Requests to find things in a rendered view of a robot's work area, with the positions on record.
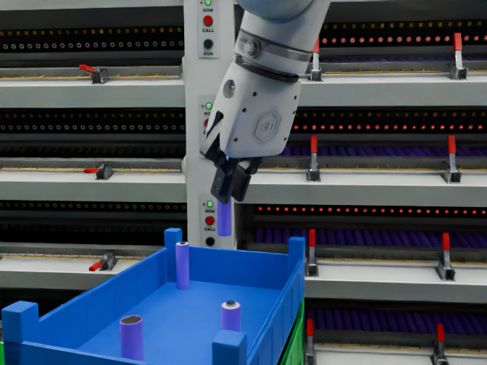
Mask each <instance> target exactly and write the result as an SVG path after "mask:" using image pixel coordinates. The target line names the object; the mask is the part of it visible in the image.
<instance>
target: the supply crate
mask: <svg viewBox="0 0 487 365"><path fill-rule="evenodd" d="M180 241H182V229H180V228H169V229H167V230H165V247H164V248H162V249H160V250H159V251H157V252H155V253H153V254H152V255H150V256H148V257H146V258H145V259H143V260H141V261H139V262H138V263H136V264H134V265H132V266H131V267H128V268H127V269H125V270H123V271H121V272H120V273H118V274H116V275H115V276H113V277H110V278H109V279H108V280H105V281H103V282H102V283H100V284H98V285H97V286H95V287H93V288H91V289H90V290H87V291H86V292H84V293H82V294H80V295H79V296H77V297H75V298H73V299H72V300H70V301H68V302H66V303H64V304H63V305H61V306H59V307H57V308H56V309H54V310H52V311H50V312H49V313H47V314H45V315H43V316H41V317H40V318H39V316H38V304H37V303H32V302H27V301H18V302H16V303H13V304H12V305H10V306H8V307H5V308H3V309H2V310H1V320H2V331H3V341H4V361H5V365H276V363H277V361H278V358H279V355H280V353H281V351H282V349H283V346H284V343H285V341H286V338H287V336H288V334H289V331H290V329H291V326H292V324H293V322H294V319H295V316H296V314H297V311H298V310H299V307H300V304H301V301H302V299H303V297H304V282H305V238H301V237H291V238H290V239H289V240H288V254H285V253H268V252H259V251H242V250H233V249H225V248H208V247H199V246H189V277H190V287H189V288H188V289H185V290H179V289H177V288H176V252H175V244H176V243H179V242H180ZM226 301H236V302H238V303H240V304H241V332H236V331H230V330H222V329H221V316H220V305H221V304H222V303H224V302H226ZM130 315H137V316H141V317H142V318H143V357H144V361H137V360H133V359H129V358H121V354H120V320H121V318H123V317H125V316H130Z"/></svg>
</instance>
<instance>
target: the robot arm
mask: <svg viewBox="0 0 487 365"><path fill-rule="evenodd" d="M236 2H237V3H238V4H239V5H240V6H241V7H242V8H243V9H245V12H244V16H243V20H242V23H241V29H240V31H239V34H238V38H237V41H236V46H235V48H234V51H235V52H236V53H238V54H240V55H242V56H237V57H236V61H235V62H232V63H231V65H230V67H229V68H228V71H227V73H226V75H225V77H224V79H223V81H222V84H221V86H220V89H219V91H218V93H217V97H216V99H215V102H214V105H213V107H212V111H211V114H210V117H209V121H208V125H207V131H206V140H205V142H204V144H203V145H202V147H201V148H200V150H199V153H200V154H201V155H203V156H204V157H205V158H207V159H209V160H211V161H213V162H214V166H215V167H216V168H217V170H216V173H215V177H214V180H213V183H212V187H211V190H210V193H211V194H212V195H213V196H214V197H215V198H216V199H217V200H218V201H219V202H221V203H222V204H227V203H228V202H229V200H230V196H232V197H233V198H234V199H236V200H237V201H238V202H241V201H243V200H244V197H245V195H246V191H247V188H248V186H249V182H250V179H251V175H254V174H255V173H256V172H257V170H258V168H259V165H260V164H261V163H262V162H263V161H264V160H265V159H267V158H269V157H271V156H275V155H278V154H280V153H281V152H282V151H283V149H284V148H285V145H286V142H287V140H288V136H289V133H290V131H291V127H292V124H293V121H294V117H295V113H296V108H297V105H298V102H299V94H300V90H301V79H299V76H298V75H303V74H305V72H306V69H307V66H308V64H309V60H310V57H311V55H312V52H313V50H314V47H315V44H316V42H317V38H318V35H319V33H320V30H321V27H322V24H323V22H324V19H325V16H326V13H327V11H328V7H329V5H330V2H331V0H236ZM218 147H219V148H218ZM217 149H218V150H217ZM226 156H228V157H229V158H228V160H227V159H226ZM237 164H238V165H237Z"/></svg>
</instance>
